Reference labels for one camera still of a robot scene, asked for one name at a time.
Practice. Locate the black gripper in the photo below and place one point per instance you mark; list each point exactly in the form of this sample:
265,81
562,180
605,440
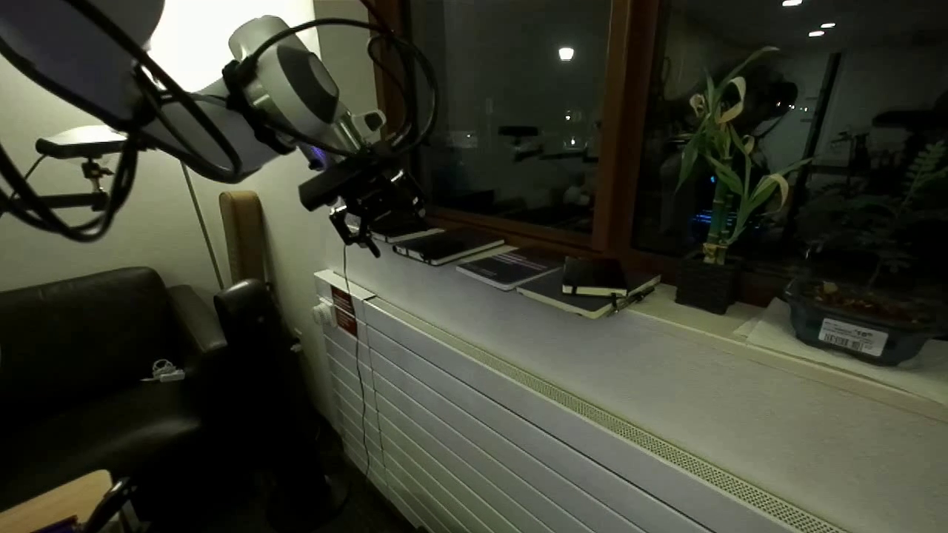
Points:
361,195

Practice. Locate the black keyboard-like device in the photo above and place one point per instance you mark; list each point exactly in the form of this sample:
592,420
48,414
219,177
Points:
445,248

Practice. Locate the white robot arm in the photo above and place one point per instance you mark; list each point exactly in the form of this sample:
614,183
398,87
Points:
271,100

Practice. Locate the red warning sticker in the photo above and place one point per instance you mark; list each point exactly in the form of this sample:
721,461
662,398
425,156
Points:
343,312

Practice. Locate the wooden panel board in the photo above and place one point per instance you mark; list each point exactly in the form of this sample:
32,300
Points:
244,235

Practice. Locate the black notebook on sill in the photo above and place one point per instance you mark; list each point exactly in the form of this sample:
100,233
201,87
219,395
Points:
503,272

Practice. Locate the white slatted radiator cover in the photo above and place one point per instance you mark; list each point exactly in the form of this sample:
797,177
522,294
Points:
466,443

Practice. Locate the black book white edges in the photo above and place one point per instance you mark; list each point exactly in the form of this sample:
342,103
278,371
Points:
589,289

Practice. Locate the black leather armchair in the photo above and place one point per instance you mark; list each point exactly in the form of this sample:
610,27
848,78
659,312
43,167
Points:
186,398

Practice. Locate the wide dark planter box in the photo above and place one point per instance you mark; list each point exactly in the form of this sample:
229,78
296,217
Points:
842,304

